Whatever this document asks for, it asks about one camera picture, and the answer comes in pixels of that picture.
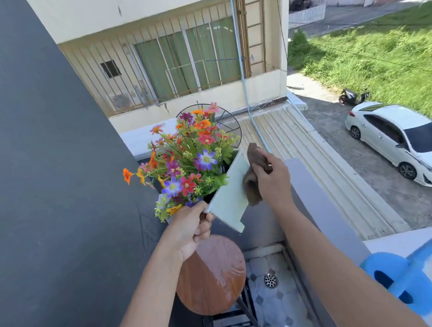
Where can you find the white rectangular planter box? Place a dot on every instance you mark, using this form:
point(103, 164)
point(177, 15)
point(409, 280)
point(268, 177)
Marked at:
point(232, 193)

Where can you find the beige window grille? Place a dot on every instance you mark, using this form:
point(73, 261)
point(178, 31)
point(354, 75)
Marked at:
point(88, 67)

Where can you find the white car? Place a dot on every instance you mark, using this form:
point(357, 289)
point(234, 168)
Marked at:
point(391, 138)

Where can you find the round metal floor drain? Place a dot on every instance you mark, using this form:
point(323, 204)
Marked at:
point(271, 280)

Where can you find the black car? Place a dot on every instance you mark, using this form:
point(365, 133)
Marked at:
point(299, 3)

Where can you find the light blue pipe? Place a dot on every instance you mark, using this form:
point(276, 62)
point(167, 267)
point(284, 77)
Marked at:
point(243, 77)

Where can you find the outdoor air conditioner unit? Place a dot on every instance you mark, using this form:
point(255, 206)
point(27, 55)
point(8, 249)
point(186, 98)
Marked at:
point(120, 101)

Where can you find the window with green curtains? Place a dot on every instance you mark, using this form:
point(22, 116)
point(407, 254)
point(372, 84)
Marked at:
point(171, 63)

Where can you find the person's right forearm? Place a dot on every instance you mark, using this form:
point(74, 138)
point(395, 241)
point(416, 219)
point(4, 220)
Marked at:
point(333, 271)

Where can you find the black scooter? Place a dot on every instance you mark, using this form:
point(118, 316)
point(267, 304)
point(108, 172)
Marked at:
point(348, 97)

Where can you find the person's left forearm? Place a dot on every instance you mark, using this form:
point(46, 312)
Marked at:
point(154, 294)

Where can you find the person's right hand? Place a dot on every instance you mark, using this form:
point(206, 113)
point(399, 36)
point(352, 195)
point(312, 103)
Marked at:
point(276, 182)

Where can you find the person's right thumb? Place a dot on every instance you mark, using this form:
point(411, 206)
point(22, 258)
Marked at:
point(257, 174)

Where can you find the colourful artificial flowers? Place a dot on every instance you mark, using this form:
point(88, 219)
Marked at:
point(190, 155)

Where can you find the blue plastic watering can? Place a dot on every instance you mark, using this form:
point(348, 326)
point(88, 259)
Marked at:
point(410, 277)

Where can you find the person's left hand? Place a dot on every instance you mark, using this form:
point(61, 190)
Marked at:
point(183, 230)

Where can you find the brown metal grille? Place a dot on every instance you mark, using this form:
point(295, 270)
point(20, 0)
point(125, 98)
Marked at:
point(243, 30)

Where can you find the brown cleaning cloth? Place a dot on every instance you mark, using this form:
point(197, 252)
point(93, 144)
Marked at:
point(253, 192)

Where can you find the beige corrugated roof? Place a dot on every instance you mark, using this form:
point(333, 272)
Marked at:
point(328, 177)

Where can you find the person's left thumb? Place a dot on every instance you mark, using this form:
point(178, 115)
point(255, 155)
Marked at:
point(198, 207)

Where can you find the white picket fence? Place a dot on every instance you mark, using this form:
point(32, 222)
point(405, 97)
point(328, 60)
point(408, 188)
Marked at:
point(307, 14)

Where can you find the round wooden stool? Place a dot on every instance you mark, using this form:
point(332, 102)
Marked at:
point(211, 277)

